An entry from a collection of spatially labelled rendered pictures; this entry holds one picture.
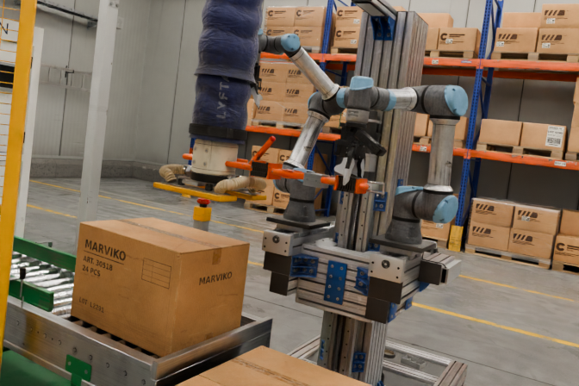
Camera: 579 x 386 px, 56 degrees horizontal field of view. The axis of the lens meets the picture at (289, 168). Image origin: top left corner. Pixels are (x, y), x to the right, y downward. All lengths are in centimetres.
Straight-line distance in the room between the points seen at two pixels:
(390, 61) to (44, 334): 184
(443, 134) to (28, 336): 182
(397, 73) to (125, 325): 156
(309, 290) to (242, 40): 113
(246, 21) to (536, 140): 716
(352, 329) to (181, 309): 84
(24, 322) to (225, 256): 85
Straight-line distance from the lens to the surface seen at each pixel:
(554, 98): 1021
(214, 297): 220
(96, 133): 519
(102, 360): 216
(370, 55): 257
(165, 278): 207
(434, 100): 218
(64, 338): 231
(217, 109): 204
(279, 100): 1017
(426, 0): 1095
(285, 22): 1041
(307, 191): 245
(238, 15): 207
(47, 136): 1251
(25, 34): 234
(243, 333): 231
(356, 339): 261
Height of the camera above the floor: 139
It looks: 3 degrees down
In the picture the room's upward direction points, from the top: 7 degrees clockwise
